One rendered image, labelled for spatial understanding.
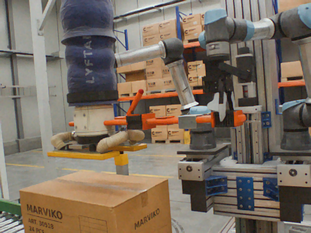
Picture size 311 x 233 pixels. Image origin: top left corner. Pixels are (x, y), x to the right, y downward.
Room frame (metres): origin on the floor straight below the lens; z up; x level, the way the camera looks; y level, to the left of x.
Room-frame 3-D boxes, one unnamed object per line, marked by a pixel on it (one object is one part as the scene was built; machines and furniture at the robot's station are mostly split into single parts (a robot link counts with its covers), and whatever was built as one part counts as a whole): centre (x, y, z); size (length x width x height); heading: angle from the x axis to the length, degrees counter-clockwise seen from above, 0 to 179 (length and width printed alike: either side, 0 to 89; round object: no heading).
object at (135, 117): (1.14, 0.06, 1.24); 0.10 x 0.08 x 0.06; 147
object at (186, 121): (1.02, -0.12, 1.23); 0.07 x 0.07 x 0.04; 57
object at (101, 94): (1.28, 0.27, 1.36); 0.23 x 0.23 x 0.04
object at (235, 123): (0.95, -0.23, 1.24); 0.08 x 0.07 x 0.05; 57
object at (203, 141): (1.63, -0.24, 1.09); 0.15 x 0.15 x 0.10
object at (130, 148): (1.36, 0.22, 1.14); 0.34 x 0.10 x 0.05; 57
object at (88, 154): (1.20, 0.33, 1.14); 0.34 x 0.10 x 0.05; 57
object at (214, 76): (0.97, -0.21, 1.38); 0.09 x 0.08 x 0.12; 56
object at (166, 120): (1.27, 0.04, 1.24); 0.93 x 0.30 x 0.04; 57
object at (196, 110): (1.64, -0.24, 1.20); 0.13 x 0.12 x 0.14; 11
